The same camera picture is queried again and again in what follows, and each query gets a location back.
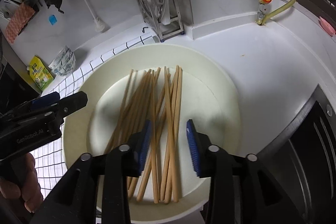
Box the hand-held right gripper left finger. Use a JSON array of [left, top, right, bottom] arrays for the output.
[[31, 119, 153, 224]]

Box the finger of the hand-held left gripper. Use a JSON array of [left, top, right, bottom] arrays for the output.
[[56, 91, 88, 117], [29, 92, 61, 110]]

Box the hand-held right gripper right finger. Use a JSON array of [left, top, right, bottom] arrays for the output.
[[186, 119, 305, 224]]

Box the bunch of wooden chopsticks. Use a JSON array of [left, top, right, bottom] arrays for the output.
[[104, 65, 183, 205]]

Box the person's left hand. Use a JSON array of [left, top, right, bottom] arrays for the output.
[[0, 154, 44, 213]]

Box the white black-grid cloth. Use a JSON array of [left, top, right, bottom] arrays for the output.
[[33, 31, 153, 198]]

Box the yellow seasoning pouch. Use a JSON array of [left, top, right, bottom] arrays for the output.
[[26, 56, 55, 91]]

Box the blue floral ceramic bowl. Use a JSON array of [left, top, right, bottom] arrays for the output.
[[51, 61, 75, 76], [50, 55, 76, 71], [52, 46, 76, 64]]

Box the orange patterned cloth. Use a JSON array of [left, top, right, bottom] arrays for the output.
[[5, 2, 36, 44]]

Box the pink soap dish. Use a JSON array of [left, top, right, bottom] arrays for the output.
[[318, 16, 336, 36]]

